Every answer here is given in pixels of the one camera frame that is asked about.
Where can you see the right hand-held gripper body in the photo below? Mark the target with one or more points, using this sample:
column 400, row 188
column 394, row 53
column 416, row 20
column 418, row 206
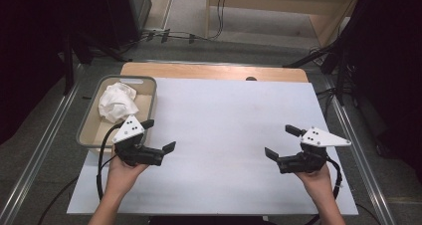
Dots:
column 308, row 160

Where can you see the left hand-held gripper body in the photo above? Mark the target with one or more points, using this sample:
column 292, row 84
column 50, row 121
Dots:
column 132, row 152

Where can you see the person's right hand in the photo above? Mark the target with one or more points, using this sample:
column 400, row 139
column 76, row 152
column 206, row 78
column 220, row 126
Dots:
column 316, row 181

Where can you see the person's left hand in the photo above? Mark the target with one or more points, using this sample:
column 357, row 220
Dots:
column 121, row 178

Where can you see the crumpled white cloth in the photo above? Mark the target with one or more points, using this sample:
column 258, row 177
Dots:
column 116, row 102

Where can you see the grey plastic bin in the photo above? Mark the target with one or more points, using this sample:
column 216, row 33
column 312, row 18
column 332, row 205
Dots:
column 99, row 132

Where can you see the white board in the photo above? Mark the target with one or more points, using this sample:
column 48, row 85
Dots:
column 225, row 135

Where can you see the wooden table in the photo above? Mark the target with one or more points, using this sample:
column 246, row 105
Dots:
column 199, row 71

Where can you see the black metal stand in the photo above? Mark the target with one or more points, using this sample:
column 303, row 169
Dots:
column 68, row 69
column 338, row 69

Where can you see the black curtain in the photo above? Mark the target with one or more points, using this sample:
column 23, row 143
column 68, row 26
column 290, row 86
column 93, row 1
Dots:
column 388, row 69
column 30, row 52

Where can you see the black cabinet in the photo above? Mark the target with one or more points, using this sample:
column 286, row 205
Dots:
column 129, row 12

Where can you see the wooden shelf unit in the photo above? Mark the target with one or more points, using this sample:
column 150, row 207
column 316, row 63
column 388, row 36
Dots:
column 265, row 6

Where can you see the metal frame rail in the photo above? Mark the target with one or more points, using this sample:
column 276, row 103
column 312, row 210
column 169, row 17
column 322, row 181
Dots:
column 361, row 162
column 33, row 165

